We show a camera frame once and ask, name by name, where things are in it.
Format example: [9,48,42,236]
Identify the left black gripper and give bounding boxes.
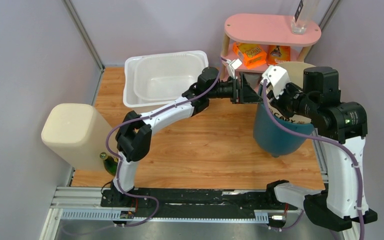
[209,78,264,109]

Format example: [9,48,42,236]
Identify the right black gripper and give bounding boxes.
[266,78,318,119]

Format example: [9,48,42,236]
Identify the teal round bucket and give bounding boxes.
[252,84,315,159]

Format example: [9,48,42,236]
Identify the cream rectangular bin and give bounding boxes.
[41,103,112,172]

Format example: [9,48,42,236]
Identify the cream round bucket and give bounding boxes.
[269,61,314,124]

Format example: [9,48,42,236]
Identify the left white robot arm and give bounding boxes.
[111,67,263,207]

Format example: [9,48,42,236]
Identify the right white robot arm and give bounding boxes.
[259,66,378,232]

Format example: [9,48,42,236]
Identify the orange snack box left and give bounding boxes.
[232,42,267,69]

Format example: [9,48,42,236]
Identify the orange snack box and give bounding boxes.
[232,42,267,69]
[266,45,291,65]

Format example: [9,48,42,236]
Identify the orange snack box right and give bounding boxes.
[266,45,291,65]

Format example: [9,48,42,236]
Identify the pink three-tier shelf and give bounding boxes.
[220,13,322,62]

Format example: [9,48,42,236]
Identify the clear glass vase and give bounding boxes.
[291,0,320,35]

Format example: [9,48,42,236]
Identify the white plastic tub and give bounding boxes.
[122,50,209,113]

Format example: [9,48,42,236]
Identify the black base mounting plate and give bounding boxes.
[100,187,297,212]

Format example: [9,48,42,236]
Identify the green glass bottle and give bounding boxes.
[99,152,119,176]

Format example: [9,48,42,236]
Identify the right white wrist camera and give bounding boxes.
[260,65,291,100]

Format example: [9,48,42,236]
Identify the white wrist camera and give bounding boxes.
[225,58,243,79]
[260,65,291,100]

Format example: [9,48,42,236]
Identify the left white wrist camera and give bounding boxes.
[225,58,243,79]

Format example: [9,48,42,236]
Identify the aluminium frame rail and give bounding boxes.
[39,186,362,240]

